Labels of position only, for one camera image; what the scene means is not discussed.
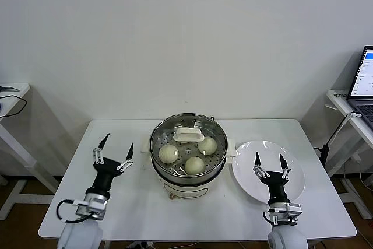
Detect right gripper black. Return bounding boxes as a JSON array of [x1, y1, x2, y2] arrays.
[[252, 152, 292, 203]]

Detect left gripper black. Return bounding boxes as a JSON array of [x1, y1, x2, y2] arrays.
[[90, 132, 134, 193]]

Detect white steamed baozi bun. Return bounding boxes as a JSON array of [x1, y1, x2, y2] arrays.
[[185, 156, 206, 176], [159, 145, 179, 164], [198, 137, 218, 156]]

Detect glass lid with white handle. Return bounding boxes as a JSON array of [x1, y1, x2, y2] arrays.
[[150, 114, 227, 171]]

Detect stainless steel steamer basket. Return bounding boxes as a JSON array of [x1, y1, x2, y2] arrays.
[[148, 113, 228, 178]]

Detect white round plate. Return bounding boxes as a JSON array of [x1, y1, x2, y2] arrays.
[[231, 140, 305, 205]]

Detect white side table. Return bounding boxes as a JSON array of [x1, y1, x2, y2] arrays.
[[0, 83, 61, 221], [326, 89, 373, 219]]

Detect grey open laptop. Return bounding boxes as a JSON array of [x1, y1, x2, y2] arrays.
[[346, 45, 373, 130]]

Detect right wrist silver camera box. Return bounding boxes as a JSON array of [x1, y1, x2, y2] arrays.
[[266, 202, 302, 224]]

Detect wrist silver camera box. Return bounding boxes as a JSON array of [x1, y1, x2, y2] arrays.
[[266, 202, 302, 224], [75, 198, 107, 220]]

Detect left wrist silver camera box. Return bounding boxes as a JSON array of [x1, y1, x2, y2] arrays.
[[75, 198, 107, 220]]

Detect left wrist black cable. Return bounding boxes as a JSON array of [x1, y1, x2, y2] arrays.
[[56, 199, 98, 223]]

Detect laptop charging cable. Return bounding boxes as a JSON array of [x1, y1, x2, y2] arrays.
[[325, 111, 363, 148]]

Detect thin black cable loop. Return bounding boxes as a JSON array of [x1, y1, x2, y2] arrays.
[[0, 94, 27, 119]]

